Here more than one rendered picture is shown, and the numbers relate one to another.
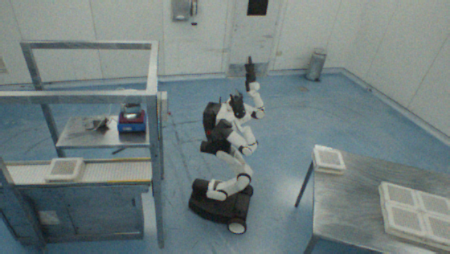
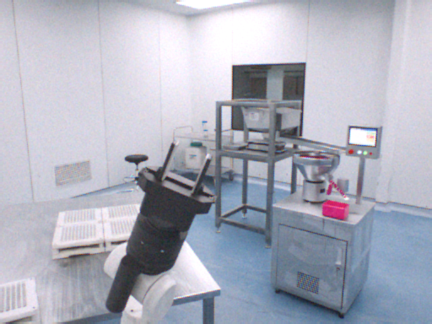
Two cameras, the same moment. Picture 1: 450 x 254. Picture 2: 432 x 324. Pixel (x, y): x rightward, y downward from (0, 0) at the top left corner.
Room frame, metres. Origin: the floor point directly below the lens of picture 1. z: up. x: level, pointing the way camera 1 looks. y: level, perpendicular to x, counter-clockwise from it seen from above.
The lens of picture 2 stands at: (2.05, 0.25, 1.69)
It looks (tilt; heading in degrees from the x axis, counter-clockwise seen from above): 12 degrees down; 234
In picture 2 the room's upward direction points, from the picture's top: straight up
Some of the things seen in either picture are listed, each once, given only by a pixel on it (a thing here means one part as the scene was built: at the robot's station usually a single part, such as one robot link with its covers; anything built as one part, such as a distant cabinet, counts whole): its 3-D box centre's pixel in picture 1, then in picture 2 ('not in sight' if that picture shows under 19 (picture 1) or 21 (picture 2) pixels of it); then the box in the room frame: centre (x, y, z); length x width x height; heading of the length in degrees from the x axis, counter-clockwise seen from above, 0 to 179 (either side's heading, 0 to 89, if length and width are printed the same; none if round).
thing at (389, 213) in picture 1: (405, 219); (126, 229); (1.32, -1.49, 0.91); 0.25 x 0.24 x 0.02; 162
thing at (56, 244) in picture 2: (399, 196); (78, 234); (1.55, -1.57, 0.91); 0.25 x 0.24 x 0.02; 162
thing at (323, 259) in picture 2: not in sight; (321, 248); (-0.28, -1.37, 0.38); 0.63 x 0.57 x 0.76; 106
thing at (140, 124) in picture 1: (132, 120); not in sight; (1.76, 0.51, 1.31); 0.21 x 0.20 x 0.09; 8
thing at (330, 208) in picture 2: not in sight; (335, 209); (-0.13, -1.17, 0.80); 0.16 x 0.12 x 0.09; 106
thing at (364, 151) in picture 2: not in sight; (360, 165); (-0.47, -1.20, 1.07); 0.23 x 0.10 x 0.62; 106
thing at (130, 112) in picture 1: (130, 103); not in sight; (1.76, 0.51, 1.45); 0.15 x 0.15 x 0.19
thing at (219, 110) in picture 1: (221, 122); not in sight; (2.13, -0.17, 1.11); 0.34 x 0.30 x 0.36; 167
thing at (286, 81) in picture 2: not in sight; (265, 99); (-2.20, -3.95, 1.43); 1.32 x 0.01 x 1.11; 106
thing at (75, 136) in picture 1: (108, 131); not in sight; (1.69, 0.69, 1.25); 0.62 x 0.38 x 0.04; 98
